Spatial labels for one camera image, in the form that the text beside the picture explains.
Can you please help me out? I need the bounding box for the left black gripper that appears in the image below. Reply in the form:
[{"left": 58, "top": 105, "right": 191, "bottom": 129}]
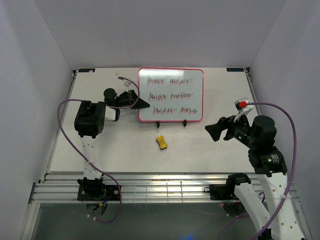
[{"left": 114, "top": 90, "right": 150, "bottom": 110}]

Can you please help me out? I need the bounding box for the pink framed whiteboard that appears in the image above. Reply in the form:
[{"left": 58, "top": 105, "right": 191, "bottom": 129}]
[{"left": 138, "top": 67, "right": 204, "bottom": 123}]

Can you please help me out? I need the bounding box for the right blue corner label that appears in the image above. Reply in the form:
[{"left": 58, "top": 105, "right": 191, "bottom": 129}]
[{"left": 226, "top": 67, "right": 244, "bottom": 72}]

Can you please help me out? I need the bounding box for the wire whiteboard stand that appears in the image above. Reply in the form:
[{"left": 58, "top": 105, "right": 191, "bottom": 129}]
[{"left": 155, "top": 119, "right": 188, "bottom": 128}]

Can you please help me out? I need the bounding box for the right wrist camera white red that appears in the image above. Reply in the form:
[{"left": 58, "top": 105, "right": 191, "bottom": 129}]
[{"left": 233, "top": 97, "right": 253, "bottom": 122}]

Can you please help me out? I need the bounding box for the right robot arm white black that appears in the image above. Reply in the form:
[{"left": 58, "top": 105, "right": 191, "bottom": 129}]
[{"left": 205, "top": 115, "right": 305, "bottom": 240}]

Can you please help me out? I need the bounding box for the blue corner label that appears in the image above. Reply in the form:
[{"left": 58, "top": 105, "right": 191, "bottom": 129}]
[
  {"left": 226, "top": 67, "right": 244, "bottom": 72},
  {"left": 78, "top": 68, "right": 96, "bottom": 73}
]

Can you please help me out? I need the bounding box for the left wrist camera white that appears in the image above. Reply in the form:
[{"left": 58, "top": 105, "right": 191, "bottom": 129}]
[{"left": 122, "top": 77, "right": 133, "bottom": 90}]

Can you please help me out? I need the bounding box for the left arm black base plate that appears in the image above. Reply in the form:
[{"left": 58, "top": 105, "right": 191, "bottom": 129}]
[{"left": 76, "top": 184, "right": 120, "bottom": 202}]

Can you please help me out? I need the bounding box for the yellow bone-shaped eraser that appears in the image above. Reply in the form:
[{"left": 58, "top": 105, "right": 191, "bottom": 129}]
[{"left": 156, "top": 135, "right": 168, "bottom": 150}]

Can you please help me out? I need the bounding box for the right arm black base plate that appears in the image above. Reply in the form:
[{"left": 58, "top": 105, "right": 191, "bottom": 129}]
[{"left": 203, "top": 184, "right": 238, "bottom": 201}]

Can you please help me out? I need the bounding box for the left blue corner label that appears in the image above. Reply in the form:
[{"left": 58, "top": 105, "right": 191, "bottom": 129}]
[{"left": 78, "top": 68, "right": 96, "bottom": 73}]

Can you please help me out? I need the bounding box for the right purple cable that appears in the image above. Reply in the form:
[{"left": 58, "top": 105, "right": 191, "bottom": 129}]
[{"left": 215, "top": 100, "right": 297, "bottom": 240}]

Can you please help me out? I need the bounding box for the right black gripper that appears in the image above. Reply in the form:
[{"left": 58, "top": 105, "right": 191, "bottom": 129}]
[{"left": 204, "top": 109, "right": 257, "bottom": 148}]

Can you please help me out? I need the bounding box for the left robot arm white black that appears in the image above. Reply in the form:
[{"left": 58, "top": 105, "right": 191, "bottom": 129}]
[{"left": 74, "top": 88, "right": 150, "bottom": 200}]

